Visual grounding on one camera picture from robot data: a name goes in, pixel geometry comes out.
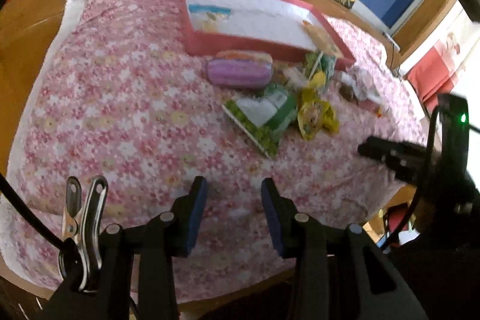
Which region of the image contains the orange cracker packet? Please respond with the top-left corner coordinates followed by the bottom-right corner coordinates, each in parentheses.
top-left (302, 20), bottom-right (343, 58)

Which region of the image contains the yellow round snack packet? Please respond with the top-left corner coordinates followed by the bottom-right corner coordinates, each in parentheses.
top-left (297, 88), bottom-right (339, 140)

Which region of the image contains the red white carton box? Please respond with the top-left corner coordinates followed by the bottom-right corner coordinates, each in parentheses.
top-left (407, 32), bottom-right (462, 112)

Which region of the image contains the white green snack packet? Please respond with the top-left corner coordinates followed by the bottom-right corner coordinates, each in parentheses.
top-left (188, 4), bottom-right (232, 32)

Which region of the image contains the white peach jelly pouch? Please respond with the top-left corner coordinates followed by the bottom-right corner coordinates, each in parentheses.
top-left (338, 66), bottom-right (383, 112)

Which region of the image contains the silver metal clip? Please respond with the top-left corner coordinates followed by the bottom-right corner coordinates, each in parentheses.
top-left (58, 175), bottom-right (108, 292)

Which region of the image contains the green pea snack bag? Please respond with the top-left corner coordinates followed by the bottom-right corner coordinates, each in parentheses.
top-left (222, 83), bottom-right (298, 157)

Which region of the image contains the black cable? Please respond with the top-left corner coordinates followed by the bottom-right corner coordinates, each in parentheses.
top-left (0, 173), bottom-right (65, 250)

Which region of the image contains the pink shallow tray box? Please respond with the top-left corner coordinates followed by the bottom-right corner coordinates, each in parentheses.
top-left (181, 0), bottom-right (355, 69)

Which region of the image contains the purple snack packet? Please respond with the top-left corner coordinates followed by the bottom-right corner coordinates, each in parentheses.
top-left (206, 59), bottom-right (272, 89)

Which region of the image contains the pink floral quilt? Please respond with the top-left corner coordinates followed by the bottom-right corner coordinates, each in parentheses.
top-left (7, 0), bottom-right (426, 302)

